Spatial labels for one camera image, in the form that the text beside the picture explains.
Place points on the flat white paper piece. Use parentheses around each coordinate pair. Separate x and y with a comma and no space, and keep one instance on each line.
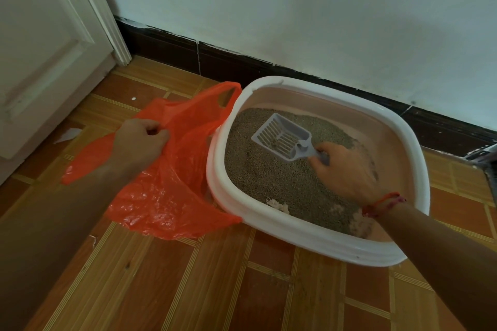
(69,135)

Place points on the person's left forearm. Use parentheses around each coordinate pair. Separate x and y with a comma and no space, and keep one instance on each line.
(46,241)

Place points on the white paper clump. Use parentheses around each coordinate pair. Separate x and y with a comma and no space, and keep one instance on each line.
(278,206)

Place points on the person's right forearm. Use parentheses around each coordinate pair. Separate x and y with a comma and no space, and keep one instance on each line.
(446,265)

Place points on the person's left hand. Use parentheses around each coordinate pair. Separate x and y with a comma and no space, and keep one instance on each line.
(138,144)

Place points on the person's right hand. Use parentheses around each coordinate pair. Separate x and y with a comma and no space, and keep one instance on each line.
(349,175)

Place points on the white panel cabinet door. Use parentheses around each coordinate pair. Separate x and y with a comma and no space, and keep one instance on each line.
(39,43)

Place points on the orange plastic bag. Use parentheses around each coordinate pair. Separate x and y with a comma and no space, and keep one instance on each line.
(163,199)

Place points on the grey plastic litter scoop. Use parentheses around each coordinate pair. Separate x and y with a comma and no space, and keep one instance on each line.
(301,146)

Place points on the white wooden cabinet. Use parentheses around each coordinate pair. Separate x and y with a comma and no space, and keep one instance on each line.
(103,12)

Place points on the grey cat litter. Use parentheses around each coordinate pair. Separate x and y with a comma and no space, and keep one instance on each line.
(272,179)

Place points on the white pink cat litter box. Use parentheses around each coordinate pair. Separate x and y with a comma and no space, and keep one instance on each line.
(295,230)

